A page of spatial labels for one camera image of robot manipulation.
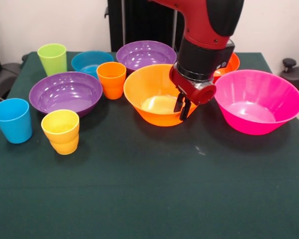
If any dark green table cloth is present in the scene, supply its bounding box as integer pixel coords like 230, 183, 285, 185
0, 51, 299, 239

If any blue plastic cup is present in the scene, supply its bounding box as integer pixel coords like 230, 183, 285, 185
0, 98, 33, 144

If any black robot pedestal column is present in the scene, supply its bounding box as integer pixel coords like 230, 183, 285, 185
104, 0, 187, 53

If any lime green plastic cup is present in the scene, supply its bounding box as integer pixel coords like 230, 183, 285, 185
37, 43, 67, 77

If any orange plastic cup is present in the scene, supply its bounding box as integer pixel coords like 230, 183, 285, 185
96, 62, 127, 100

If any black chair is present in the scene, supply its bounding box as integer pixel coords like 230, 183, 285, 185
0, 32, 24, 100

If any blue plastic bowl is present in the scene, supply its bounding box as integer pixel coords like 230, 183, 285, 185
71, 50, 115, 80

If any black knobbed equipment stand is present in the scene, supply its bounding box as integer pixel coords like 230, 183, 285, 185
280, 58, 299, 112

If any red-orange plastic bowl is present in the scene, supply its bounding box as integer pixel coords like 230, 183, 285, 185
212, 52, 241, 84

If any yellow plastic cup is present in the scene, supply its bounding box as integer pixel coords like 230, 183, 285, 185
41, 109, 80, 155

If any large orange plastic bowl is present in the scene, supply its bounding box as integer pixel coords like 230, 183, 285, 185
123, 64, 199, 127

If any large pink plastic bowl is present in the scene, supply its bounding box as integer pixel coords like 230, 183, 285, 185
213, 69, 299, 136

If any purple plastic bowl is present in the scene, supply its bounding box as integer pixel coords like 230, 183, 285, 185
28, 71, 104, 118
116, 40, 177, 75

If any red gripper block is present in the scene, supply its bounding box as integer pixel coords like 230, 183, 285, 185
169, 66, 217, 122

